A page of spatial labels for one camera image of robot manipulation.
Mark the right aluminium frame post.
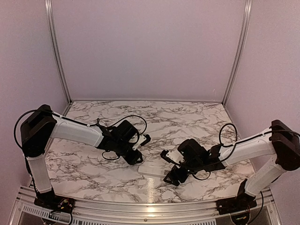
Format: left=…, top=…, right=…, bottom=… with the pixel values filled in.
left=222, top=0, right=253, bottom=108

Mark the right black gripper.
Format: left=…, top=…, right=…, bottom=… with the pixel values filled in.
left=163, top=158, right=203, bottom=187

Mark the left aluminium frame post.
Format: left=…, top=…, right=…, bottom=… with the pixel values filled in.
left=45, top=0, right=72, bottom=105

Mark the aluminium frame post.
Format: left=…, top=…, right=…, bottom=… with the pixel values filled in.
left=45, top=0, right=72, bottom=105
left=222, top=0, right=253, bottom=108

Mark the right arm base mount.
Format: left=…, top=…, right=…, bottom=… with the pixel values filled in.
left=216, top=179, right=257, bottom=215

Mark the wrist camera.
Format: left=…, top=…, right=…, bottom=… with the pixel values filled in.
left=160, top=150, right=185, bottom=165
left=132, top=134, right=151, bottom=150

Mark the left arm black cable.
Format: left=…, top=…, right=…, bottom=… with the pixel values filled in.
left=13, top=110, right=148, bottom=161

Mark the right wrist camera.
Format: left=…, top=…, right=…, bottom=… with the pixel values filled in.
left=160, top=150, right=185, bottom=165

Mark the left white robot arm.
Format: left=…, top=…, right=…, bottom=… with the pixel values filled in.
left=18, top=105, right=150, bottom=209

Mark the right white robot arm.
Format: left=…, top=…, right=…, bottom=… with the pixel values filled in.
left=160, top=120, right=300, bottom=210

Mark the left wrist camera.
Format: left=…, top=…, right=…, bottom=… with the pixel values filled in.
left=132, top=134, right=151, bottom=150

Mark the white remote control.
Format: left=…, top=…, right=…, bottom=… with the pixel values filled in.
left=138, top=165, right=169, bottom=178

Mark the front aluminium rail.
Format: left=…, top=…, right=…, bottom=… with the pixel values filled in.
left=9, top=186, right=282, bottom=225

